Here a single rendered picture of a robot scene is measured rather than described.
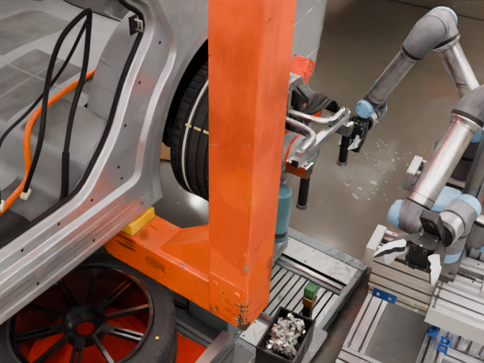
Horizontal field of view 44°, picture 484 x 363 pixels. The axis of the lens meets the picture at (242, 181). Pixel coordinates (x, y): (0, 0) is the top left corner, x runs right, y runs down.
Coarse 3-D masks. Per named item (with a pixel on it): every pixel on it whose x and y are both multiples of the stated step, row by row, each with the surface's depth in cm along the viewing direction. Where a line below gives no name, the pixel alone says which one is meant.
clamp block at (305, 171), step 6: (288, 162) 218; (306, 162) 217; (288, 168) 219; (294, 168) 217; (300, 168) 215; (306, 168) 215; (312, 168) 218; (294, 174) 219; (300, 174) 217; (306, 174) 216
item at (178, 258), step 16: (160, 224) 229; (208, 224) 213; (112, 240) 230; (128, 240) 223; (144, 240) 222; (160, 240) 222; (176, 240) 216; (192, 240) 208; (208, 240) 198; (128, 256) 229; (144, 256) 223; (160, 256) 216; (176, 256) 214; (192, 256) 208; (208, 256) 203; (144, 272) 229; (160, 272) 222; (176, 272) 215; (192, 272) 210; (208, 272) 208; (176, 288) 221; (192, 288) 215; (208, 288) 208; (208, 304) 214
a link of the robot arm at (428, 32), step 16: (416, 32) 219; (432, 32) 217; (416, 48) 220; (432, 48) 221; (400, 64) 227; (384, 80) 235; (400, 80) 234; (368, 96) 243; (384, 96) 240; (368, 112) 244
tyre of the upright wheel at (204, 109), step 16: (192, 80) 226; (192, 96) 224; (208, 96) 221; (208, 112) 221; (176, 128) 226; (192, 128) 224; (208, 128) 220; (176, 144) 228; (192, 144) 224; (208, 144) 221; (176, 160) 232; (192, 160) 227; (208, 160) 222; (176, 176) 240; (192, 176) 232; (208, 176) 226; (208, 192) 236
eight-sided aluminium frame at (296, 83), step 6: (294, 78) 231; (300, 78) 233; (294, 84) 232; (300, 84) 235; (306, 84) 241; (288, 90) 229; (294, 90) 244; (300, 90) 239; (306, 90) 243; (312, 90) 248; (300, 96) 251; (306, 96) 245; (300, 102) 255; (306, 102) 253; (300, 108) 256; (300, 120) 261; (300, 132) 264; (282, 168) 265; (282, 174) 264; (288, 174) 263; (282, 180) 262; (288, 180) 263
